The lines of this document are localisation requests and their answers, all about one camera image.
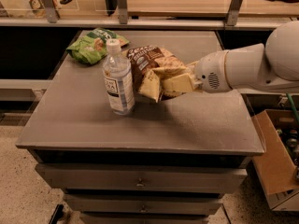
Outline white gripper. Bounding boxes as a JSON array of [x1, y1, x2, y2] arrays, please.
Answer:
[[163, 50, 232, 93]]

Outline brown sea salt chip bag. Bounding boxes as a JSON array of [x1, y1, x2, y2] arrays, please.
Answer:
[[124, 45, 194, 103]]

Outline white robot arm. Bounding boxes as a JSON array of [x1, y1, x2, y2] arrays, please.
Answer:
[[165, 21, 299, 93]]

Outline clear plastic water bottle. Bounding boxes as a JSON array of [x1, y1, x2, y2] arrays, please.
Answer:
[[102, 38, 135, 115]]

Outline green rice chip bag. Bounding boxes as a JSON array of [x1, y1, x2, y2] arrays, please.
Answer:
[[66, 28, 129, 65]]

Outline grey metal drawer cabinet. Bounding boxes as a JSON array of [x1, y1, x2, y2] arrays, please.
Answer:
[[15, 29, 265, 224]]

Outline green rod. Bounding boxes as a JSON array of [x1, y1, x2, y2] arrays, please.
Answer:
[[286, 93, 299, 125]]

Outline open cardboard box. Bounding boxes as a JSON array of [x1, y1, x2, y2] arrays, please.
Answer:
[[253, 109, 299, 212]]

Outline wooden shelf with metal posts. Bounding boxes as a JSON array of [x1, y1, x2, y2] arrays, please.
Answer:
[[0, 0, 299, 29]]

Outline snack package on shelf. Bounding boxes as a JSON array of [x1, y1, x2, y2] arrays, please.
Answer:
[[0, 0, 60, 19]]

